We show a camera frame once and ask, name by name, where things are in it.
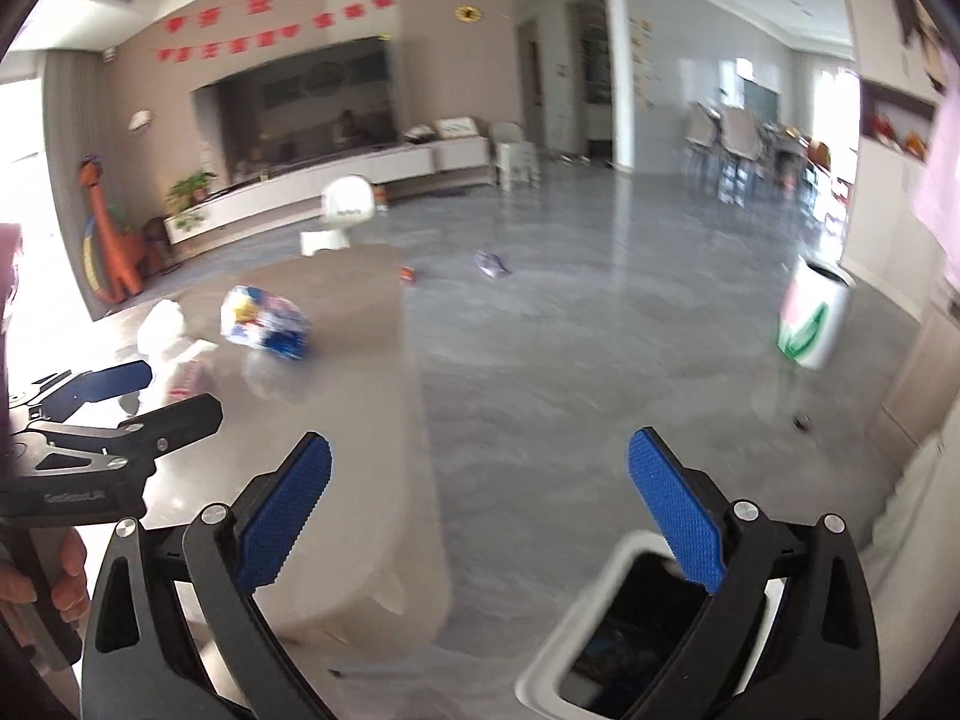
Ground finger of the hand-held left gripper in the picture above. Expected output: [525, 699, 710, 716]
[9, 360, 155, 421]
[15, 392, 224, 475]

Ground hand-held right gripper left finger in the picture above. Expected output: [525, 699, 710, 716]
[79, 431, 338, 720]

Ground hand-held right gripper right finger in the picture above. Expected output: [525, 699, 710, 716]
[622, 427, 882, 720]

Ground red and white wrapper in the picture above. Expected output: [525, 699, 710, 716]
[166, 361, 215, 400]

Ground white tissue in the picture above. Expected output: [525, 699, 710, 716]
[137, 300, 220, 391]

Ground white bin with black liner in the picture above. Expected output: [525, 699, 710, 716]
[514, 530, 773, 720]

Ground person's left hand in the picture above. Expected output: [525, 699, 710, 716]
[0, 527, 92, 616]

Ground colourful blue snack bag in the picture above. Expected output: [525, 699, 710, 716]
[220, 285, 312, 361]

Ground orange dinosaur toy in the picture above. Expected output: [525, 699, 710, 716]
[77, 154, 166, 305]

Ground potted green plant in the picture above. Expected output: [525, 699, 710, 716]
[165, 171, 218, 215]

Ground white cloth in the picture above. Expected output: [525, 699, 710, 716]
[859, 431, 960, 720]

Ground white and green bucket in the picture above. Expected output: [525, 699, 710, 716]
[776, 256, 857, 370]

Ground wooden side cabinet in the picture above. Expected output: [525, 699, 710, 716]
[866, 292, 957, 452]

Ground white plastic stool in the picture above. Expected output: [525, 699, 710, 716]
[300, 175, 374, 256]

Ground long white media cabinet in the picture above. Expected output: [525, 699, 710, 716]
[163, 139, 496, 245]

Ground white dining chair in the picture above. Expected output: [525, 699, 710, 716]
[716, 106, 773, 203]
[684, 101, 725, 188]

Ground stacked pale green chairs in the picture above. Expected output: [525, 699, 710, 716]
[491, 121, 542, 191]

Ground pink hanging cloth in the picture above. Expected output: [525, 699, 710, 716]
[911, 52, 960, 286]

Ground large wall television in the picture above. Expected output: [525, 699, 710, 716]
[191, 36, 395, 166]

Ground framed wall picture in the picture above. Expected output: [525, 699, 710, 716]
[861, 82, 938, 158]

